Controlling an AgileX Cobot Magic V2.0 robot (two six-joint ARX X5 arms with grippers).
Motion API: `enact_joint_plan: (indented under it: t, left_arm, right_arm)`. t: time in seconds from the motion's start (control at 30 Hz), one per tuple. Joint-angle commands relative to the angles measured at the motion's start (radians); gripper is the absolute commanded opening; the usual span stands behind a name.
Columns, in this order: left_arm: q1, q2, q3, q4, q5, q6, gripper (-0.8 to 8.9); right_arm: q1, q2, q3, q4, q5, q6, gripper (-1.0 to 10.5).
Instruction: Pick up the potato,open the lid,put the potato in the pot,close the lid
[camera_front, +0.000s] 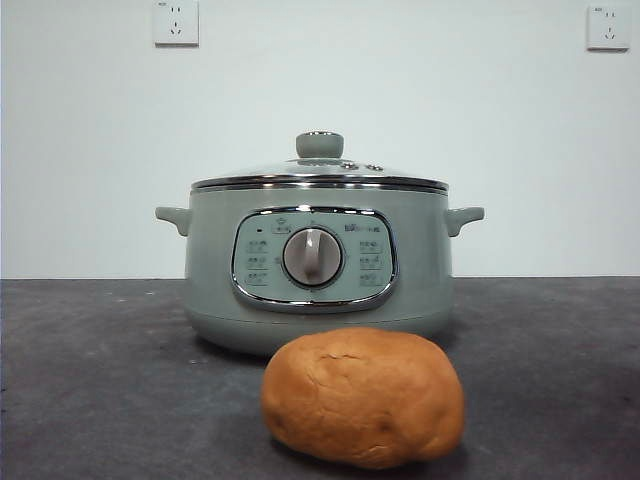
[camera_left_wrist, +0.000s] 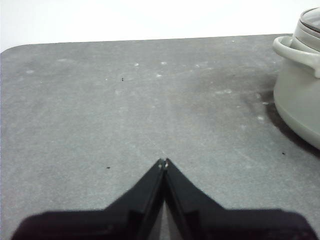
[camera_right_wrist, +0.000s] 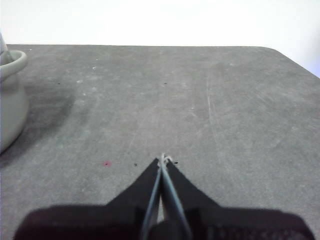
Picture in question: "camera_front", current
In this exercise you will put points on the glass lid with green knob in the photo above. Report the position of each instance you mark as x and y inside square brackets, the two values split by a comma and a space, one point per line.
[318, 146]

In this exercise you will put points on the brown potato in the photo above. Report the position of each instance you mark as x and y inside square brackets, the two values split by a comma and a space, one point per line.
[362, 400]

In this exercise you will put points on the pale green electric pot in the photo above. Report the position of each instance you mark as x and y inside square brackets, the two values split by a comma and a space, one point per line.
[420, 260]

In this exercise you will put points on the white wall socket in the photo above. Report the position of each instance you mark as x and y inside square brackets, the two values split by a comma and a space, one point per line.
[608, 29]
[176, 24]

